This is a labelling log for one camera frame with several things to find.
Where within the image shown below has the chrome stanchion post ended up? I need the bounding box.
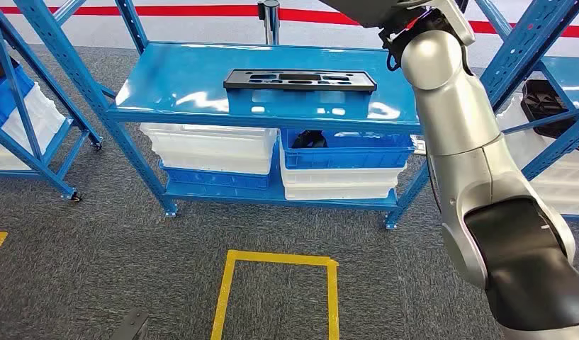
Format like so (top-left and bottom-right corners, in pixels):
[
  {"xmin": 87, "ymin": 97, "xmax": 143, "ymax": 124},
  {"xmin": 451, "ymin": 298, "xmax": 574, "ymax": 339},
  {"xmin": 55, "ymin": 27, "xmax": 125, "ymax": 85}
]
[{"xmin": 257, "ymin": 0, "xmax": 281, "ymax": 47}]

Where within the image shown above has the black ribbed plastic part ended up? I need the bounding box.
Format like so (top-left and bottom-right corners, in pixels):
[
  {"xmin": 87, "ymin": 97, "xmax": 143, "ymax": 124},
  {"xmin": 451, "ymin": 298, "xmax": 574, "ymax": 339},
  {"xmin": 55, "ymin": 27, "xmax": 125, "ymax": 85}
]
[{"xmin": 520, "ymin": 79, "xmax": 579, "ymax": 154}]

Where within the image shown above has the black plastic frame part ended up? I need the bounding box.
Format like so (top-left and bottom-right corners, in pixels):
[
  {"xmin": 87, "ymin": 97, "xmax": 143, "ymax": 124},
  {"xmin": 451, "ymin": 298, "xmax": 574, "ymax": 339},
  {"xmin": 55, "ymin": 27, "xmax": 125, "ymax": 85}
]
[{"xmin": 223, "ymin": 69, "xmax": 378, "ymax": 120}]

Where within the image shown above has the blue steel shelf rack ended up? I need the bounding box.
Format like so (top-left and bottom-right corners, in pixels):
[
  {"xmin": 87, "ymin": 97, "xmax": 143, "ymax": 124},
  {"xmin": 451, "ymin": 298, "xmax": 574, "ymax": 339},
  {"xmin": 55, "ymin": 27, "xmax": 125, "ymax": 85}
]
[
  {"xmin": 0, "ymin": 0, "xmax": 105, "ymax": 203},
  {"xmin": 14, "ymin": 0, "xmax": 579, "ymax": 231},
  {"xmin": 502, "ymin": 56, "xmax": 579, "ymax": 224}
]

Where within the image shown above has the red barrier belt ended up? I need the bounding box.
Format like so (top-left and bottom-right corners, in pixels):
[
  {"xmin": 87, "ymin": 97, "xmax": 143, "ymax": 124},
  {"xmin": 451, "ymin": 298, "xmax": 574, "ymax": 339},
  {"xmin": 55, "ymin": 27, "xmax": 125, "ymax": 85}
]
[
  {"xmin": 0, "ymin": 4, "xmax": 262, "ymax": 18},
  {"xmin": 279, "ymin": 8, "xmax": 579, "ymax": 40}
]

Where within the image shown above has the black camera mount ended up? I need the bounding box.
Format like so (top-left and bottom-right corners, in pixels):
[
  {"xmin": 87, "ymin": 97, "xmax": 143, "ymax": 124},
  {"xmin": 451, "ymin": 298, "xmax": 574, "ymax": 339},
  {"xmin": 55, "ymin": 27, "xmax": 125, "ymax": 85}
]
[
  {"xmin": 318, "ymin": 0, "xmax": 431, "ymax": 29},
  {"xmin": 111, "ymin": 308, "xmax": 150, "ymax": 340}
]

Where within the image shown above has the black item in rack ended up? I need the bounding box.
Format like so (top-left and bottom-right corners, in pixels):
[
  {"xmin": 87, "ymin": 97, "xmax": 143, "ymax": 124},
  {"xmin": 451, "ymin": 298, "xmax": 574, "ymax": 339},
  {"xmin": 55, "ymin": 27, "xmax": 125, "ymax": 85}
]
[{"xmin": 0, "ymin": 44, "xmax": 21, "ymax": 88}]

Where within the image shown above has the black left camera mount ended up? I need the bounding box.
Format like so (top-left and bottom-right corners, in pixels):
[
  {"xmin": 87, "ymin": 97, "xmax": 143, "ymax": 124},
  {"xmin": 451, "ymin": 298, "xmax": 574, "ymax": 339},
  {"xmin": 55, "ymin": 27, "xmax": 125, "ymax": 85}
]
[{"xmin": 111, "ymin": 308, "xmax": 150, "ymax": 340}]

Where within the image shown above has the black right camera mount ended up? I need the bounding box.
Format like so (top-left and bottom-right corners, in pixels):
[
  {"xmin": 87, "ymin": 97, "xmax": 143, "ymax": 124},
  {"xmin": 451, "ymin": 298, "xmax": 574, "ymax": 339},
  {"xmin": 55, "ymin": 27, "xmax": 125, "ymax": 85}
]
[{"xmin": 318, "ymin": 0, "xmax": 431, "ymax": 29}]

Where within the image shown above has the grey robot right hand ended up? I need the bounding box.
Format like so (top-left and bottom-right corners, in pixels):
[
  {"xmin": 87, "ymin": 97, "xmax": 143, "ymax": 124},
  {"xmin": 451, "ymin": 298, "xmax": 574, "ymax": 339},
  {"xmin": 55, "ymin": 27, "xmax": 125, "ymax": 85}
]
[{"xmin": 431, "ymin": 0, "xmax": 476, "ymax": 47}]

